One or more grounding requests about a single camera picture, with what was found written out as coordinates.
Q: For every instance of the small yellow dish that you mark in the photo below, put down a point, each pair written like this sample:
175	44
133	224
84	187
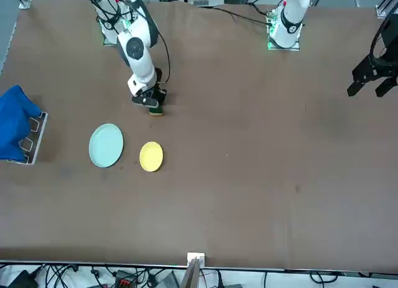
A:
151	156

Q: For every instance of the green and yellow sponge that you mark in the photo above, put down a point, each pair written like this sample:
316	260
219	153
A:
156	111

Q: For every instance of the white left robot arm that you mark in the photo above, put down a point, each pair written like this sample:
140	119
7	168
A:
290	17

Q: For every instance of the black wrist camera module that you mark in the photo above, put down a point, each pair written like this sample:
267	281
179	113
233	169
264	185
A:
143	100

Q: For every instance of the blue cloth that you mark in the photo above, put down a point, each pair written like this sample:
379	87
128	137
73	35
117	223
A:
12	123

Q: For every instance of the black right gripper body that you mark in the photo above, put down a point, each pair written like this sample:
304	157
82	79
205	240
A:
158	93

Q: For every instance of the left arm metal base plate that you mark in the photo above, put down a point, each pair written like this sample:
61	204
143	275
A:
281	48

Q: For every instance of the grey power box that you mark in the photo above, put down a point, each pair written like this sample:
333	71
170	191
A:
168	280

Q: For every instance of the clear acrylic rack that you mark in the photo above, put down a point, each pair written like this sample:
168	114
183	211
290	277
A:
35	138

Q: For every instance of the pale green plate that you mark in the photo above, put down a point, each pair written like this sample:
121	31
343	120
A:
105	145

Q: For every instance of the power strip with red switches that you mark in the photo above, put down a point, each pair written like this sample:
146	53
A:
126	280

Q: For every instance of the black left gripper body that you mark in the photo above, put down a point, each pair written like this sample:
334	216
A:
391	36

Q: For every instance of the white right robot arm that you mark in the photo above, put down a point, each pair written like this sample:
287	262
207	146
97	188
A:
141	64

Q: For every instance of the white power strip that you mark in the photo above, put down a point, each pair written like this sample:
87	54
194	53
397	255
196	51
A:
200	0

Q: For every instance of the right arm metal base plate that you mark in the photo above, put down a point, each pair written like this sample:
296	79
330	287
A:
107	43

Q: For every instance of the black power brick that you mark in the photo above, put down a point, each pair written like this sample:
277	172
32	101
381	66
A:
21	280

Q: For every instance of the aluminium post with bracket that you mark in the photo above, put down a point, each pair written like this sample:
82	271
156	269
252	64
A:
191	272

